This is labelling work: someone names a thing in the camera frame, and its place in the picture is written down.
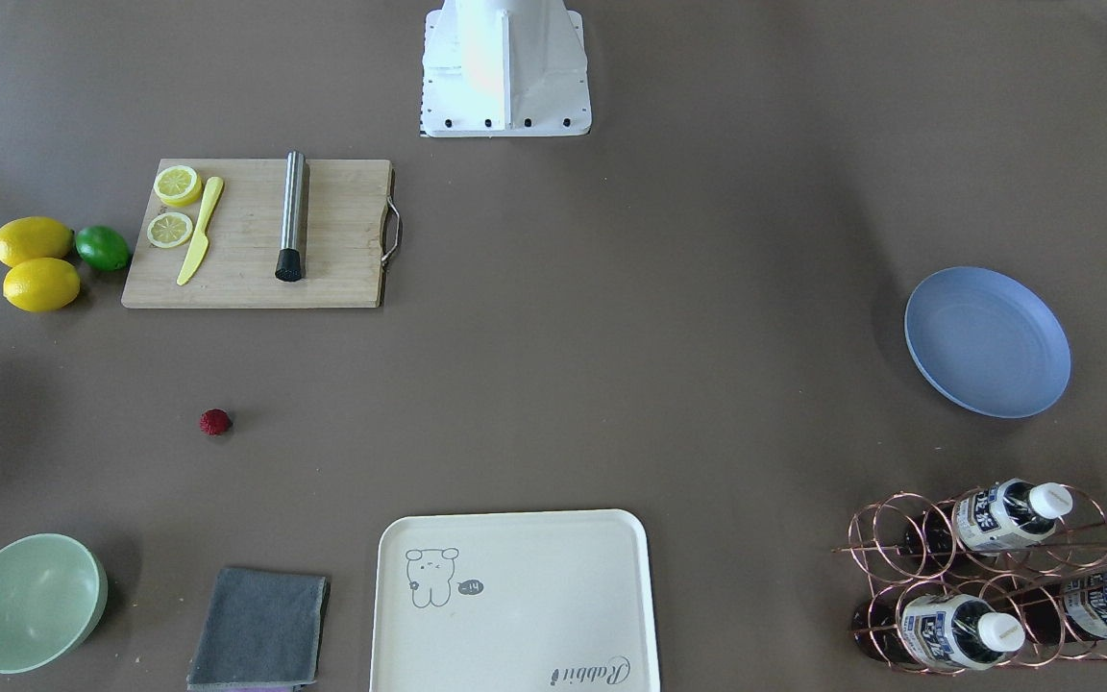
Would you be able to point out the blue plate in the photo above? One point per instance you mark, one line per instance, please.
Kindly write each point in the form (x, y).
(987, 343)

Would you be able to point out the red strawberry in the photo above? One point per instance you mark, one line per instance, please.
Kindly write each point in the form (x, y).
(215, 422)

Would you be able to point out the wooden cutting board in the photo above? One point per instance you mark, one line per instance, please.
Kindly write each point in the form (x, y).
(343, 241)

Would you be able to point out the cream rabbit tray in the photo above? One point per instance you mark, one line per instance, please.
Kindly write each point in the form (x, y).
(518, 601)

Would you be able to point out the steel muddler black tip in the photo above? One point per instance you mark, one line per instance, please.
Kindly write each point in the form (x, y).
(290, 266)

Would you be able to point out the yellow plastic knife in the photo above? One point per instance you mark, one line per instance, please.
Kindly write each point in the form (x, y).
(199, 241)

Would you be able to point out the lemon slice flat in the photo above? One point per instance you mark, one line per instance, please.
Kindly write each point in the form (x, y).
(169, 230)

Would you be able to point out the grey folded cloth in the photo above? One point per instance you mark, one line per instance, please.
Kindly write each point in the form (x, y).
(262, 632)

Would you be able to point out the lemon half thick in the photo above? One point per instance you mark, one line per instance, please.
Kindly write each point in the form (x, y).
(178, 186)

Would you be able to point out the green lime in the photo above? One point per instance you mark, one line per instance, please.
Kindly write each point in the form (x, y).
(102, 248)

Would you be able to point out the yellow lemon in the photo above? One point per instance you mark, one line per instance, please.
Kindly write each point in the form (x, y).
(42, 284)
(34, 237)

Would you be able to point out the mint green bowl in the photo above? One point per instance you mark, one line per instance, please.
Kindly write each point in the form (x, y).
(53, 591)

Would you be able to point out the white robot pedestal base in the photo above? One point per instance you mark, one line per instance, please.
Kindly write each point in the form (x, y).
(504, 69)

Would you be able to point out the copper wire bottle rack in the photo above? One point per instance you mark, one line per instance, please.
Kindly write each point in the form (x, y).
(1077, 549)

